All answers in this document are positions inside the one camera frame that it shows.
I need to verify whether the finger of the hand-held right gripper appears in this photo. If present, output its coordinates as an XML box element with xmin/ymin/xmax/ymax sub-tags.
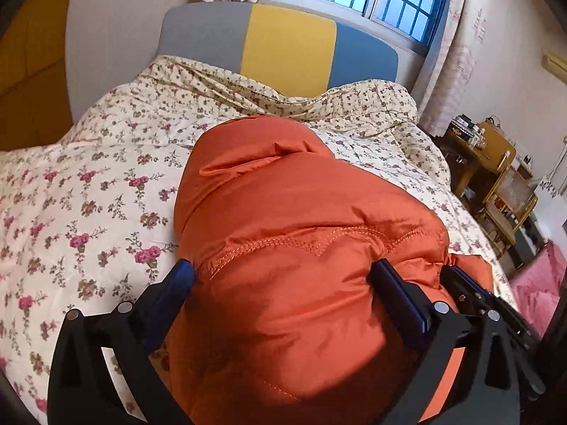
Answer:
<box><xmin>440</xmin><ymin>266</ymin><xmax>546</xmax><ymax>401</ymax></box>

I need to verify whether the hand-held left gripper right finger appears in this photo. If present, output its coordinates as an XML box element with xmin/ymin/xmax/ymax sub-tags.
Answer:
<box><xmin>370</xmin><ymin>259</ymin><xmax>519</xmax><ymax>425</ymax></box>

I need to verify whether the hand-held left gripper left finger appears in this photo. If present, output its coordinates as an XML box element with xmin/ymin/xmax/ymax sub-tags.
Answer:
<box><xmin>46</xmin><ymin>259</ymin><xmax>198</xmax><ymax>425</ymax></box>

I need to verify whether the orange down jacket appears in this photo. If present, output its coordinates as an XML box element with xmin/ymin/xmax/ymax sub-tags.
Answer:
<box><xmin>166</xmin><ymin>115</ymin><xmax>494</xmax><ymax>425</ymax></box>

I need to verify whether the pink cloth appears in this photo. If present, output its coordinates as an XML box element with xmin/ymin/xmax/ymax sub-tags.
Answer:
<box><xmin>509</xmin><ymin>239</ymin><xmax>567</xmax><ymax>337</ymax></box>

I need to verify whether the wooden bedside table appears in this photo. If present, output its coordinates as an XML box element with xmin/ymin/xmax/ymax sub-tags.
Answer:
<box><xmin>436</xmin><ymin>135</ymin><xmax>492</xmax><ymax>200</ymax></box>

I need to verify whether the floral quilt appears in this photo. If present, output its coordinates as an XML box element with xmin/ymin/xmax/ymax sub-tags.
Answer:
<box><xmin>0</xmin><ymin>55</ymin><xmax>519</xmax><ymax>425</ymax></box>

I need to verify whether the dark box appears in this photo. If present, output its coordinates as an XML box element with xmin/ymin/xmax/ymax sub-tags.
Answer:
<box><xmin>447</xmin><ymin>116</ymin><xmax>479</xmax><ymax>143</ymax></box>

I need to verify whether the long patterned curtain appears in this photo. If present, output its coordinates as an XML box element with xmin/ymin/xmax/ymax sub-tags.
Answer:
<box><xmin>419</xmin><ymin>0</ymin><xmax>488</xmax><ymax>138</ymax></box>

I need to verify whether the wooden wardrobe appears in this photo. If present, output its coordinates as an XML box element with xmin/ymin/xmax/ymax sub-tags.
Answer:
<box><xmin>0</xmin><ymin>0</ymin><xmax>80</xmax><ymax>151</ymax></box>

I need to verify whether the grey yellow blue headboard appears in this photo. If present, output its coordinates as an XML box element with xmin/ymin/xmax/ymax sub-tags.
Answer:
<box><xmin>159</xmin><ymin>2</ymin><xmax>399</xmax><ymax>98</ymax></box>

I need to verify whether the barred window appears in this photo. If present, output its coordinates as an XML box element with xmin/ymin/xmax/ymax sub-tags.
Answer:
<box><xmin>272</xmin><ymin>0</ymin><xmax>453</xmax><ymax>58</ymax></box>

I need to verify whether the wall air conditioner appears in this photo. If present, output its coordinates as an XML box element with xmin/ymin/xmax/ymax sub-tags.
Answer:
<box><xmin>544</xmin><ymin>53</ymin><xmax>567</xmax><ymax>77</ymax></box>

